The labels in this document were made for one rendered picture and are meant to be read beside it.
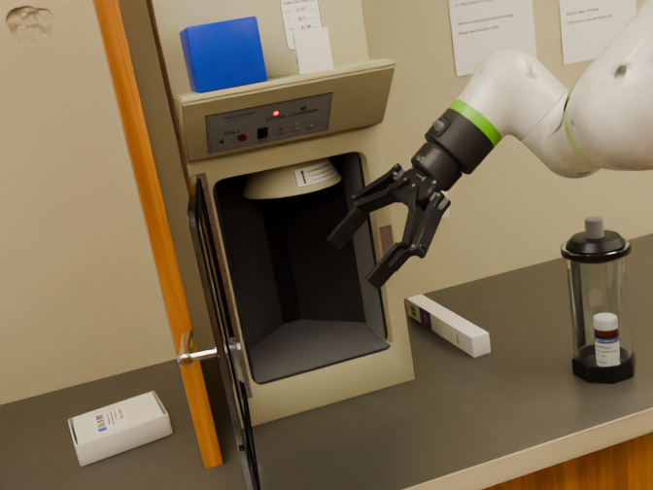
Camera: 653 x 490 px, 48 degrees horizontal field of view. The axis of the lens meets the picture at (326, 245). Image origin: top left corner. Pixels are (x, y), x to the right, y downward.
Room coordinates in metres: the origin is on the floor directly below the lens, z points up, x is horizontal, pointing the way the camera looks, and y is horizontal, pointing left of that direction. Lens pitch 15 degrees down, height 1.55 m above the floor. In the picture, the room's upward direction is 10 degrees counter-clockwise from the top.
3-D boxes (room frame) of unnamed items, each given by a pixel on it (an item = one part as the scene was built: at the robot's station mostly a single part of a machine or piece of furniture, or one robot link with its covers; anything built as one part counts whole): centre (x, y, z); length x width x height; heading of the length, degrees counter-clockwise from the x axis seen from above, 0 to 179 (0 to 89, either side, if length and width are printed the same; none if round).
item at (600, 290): (1.14, -0.43, 1.06); 0.11 x 0.11 x 0.21
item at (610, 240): (1.14, -0.43, 1.18); 0.09 x 0.09 x 0.07
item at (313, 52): (1.14, -0.03, 1.54); 0.05 x 0.05 x 0.06; 2
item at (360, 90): (1.13, 0.02, 1.46); 0.32 x 0.11 x 0.10; 104
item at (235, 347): (0.88, 0.14, 1.18); 0.02 x 0.02 x 0.06; 6
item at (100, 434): (1.20, 0.42, 0.96); 0.16 x 0.12 x 0.04; 112
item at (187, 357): (0.91, 0.19, 1.20); 0.10 x 0.05 x 0.03; 6
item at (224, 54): (1.11, 0.10, 1.56); 0.10 x 0.10 x 0.09; 14
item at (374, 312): (1.31, 0.07, 1.19); 0.26 x 0.24 x 0.35; 104
